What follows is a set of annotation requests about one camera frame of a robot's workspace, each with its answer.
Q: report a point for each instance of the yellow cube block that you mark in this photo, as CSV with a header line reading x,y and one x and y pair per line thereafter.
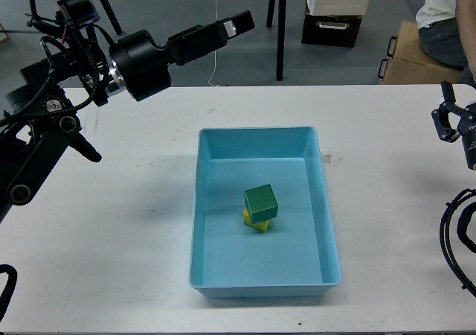
x,y
260,226

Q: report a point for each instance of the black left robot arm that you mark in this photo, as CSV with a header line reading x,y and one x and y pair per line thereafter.
x,y
76,72

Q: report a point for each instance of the black drawer cabinet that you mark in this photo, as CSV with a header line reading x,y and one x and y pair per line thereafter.
x,y
333,30

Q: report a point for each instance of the blue plastic bin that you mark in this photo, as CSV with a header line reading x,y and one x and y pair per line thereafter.
x,y
298,255

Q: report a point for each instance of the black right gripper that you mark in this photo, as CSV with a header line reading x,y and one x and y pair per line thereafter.
x,y
465,127

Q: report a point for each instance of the black table leg right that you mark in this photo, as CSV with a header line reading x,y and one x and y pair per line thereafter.
x,y
278,7

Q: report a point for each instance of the green cube block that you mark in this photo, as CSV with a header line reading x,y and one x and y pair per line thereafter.
x,y
261,203

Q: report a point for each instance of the cardboard box with handles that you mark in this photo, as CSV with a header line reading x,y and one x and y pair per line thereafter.
x,y
406,63

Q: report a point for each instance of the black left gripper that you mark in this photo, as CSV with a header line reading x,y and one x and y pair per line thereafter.
x,y
140,66

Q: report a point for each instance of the seated person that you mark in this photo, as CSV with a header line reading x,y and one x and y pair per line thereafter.
x,y
446,31

